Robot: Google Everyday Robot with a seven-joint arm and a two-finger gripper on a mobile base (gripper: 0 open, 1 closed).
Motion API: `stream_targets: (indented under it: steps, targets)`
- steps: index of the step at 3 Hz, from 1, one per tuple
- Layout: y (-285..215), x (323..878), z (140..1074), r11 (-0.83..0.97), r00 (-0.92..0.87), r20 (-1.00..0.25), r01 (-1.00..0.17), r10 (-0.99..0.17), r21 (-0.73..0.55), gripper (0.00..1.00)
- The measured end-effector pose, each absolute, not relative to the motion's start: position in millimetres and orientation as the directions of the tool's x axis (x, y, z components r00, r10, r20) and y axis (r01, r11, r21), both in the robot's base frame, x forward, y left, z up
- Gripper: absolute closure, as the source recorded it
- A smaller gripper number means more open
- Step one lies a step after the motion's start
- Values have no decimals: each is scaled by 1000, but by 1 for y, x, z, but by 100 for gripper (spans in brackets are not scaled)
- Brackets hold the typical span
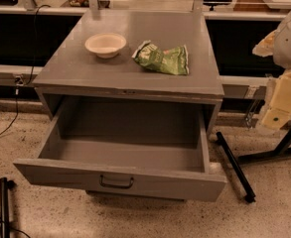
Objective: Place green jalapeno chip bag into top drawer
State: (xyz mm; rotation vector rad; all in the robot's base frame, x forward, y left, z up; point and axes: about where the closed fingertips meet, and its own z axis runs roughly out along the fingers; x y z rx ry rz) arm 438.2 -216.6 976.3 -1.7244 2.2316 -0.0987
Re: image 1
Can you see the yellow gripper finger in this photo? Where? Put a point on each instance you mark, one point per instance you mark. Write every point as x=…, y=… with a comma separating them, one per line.
x=278, y=111

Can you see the green jalapeno chip bag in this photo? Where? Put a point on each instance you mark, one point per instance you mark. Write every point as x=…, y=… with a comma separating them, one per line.
x=173, y=61

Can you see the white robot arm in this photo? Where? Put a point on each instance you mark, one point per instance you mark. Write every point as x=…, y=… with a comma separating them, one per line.
x=278, y=45

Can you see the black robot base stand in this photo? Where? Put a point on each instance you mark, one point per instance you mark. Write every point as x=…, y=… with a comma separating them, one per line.
x=281, y=152

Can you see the open grey top drawer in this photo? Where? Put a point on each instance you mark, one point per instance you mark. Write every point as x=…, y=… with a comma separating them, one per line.
x=162, y=145

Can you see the grey metal drawer cabinet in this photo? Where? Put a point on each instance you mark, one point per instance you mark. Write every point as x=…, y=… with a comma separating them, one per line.
x=73, y=70

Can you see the wooden crate in background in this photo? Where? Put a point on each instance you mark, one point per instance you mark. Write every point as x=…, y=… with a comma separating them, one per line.
x=250, y=6

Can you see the white paper bowl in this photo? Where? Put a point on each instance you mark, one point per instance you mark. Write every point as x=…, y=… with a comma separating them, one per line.
x=105, y=45

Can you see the black stand leg left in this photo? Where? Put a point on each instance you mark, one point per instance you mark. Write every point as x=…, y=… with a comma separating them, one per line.
x=5, y=185

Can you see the black drawer handle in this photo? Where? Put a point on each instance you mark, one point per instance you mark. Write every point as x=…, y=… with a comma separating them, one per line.
x=115, y=183

